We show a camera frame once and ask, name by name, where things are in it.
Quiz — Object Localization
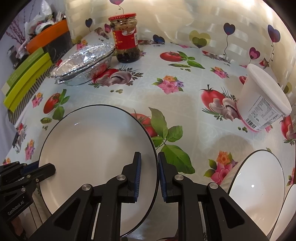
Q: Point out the stacked foil trays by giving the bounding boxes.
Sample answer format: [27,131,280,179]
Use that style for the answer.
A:
[50,43,115,86]

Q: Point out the dark glass jar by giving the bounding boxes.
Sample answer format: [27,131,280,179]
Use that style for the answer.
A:
[7,45,20,69]

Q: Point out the vegetable print tablecloth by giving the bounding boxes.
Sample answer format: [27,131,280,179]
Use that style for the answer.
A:
[4,44,295,187]

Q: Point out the white plastic tub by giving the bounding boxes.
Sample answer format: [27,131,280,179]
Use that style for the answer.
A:
[236,64,292,132]

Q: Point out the red label sauce jar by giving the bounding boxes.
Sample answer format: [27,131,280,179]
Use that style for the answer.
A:
[108,13,140,63]

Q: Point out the orange box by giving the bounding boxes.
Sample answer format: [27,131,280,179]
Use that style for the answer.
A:
[26,19,69,54]

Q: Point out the lime green box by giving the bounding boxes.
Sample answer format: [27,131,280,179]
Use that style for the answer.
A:
[4,53,52,113]

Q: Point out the white ribbed bowl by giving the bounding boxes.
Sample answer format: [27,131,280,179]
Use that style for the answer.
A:
[220,150,285,235]
[270,184,295,240]

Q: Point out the purple dried flower branches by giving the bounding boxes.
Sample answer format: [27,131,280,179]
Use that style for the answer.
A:
[5,20,26,45]

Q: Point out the heart pattern curtain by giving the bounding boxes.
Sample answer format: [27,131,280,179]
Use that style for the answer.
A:
[64,1,295,93]

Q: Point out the light green box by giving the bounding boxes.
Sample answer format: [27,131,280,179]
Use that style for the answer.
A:
[1,47,45,96]

